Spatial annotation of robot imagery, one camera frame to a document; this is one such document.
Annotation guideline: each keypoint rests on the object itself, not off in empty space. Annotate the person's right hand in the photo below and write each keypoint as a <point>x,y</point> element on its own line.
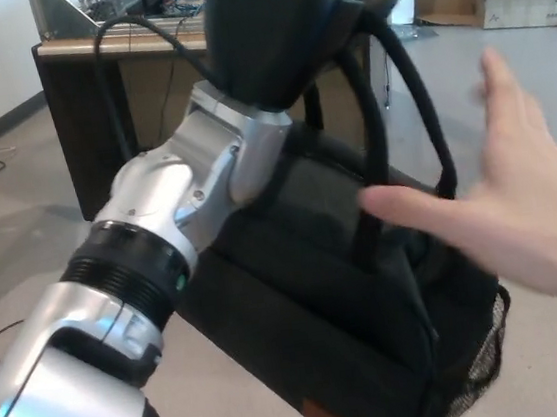
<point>535,209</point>

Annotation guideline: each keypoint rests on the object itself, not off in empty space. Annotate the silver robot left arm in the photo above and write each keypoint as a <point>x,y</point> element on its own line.
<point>166,191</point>

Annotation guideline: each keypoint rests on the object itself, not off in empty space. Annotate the clear plastic wrap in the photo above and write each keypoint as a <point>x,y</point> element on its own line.
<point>412,31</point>

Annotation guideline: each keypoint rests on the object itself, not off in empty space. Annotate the flattened brown cardboard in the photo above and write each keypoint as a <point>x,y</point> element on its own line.
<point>446,3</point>

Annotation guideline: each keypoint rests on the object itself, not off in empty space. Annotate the dark wooden desk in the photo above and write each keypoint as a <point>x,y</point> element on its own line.
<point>89,139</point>

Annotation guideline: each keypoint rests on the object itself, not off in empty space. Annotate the aluminium profile frame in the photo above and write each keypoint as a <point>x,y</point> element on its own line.
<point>65,16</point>

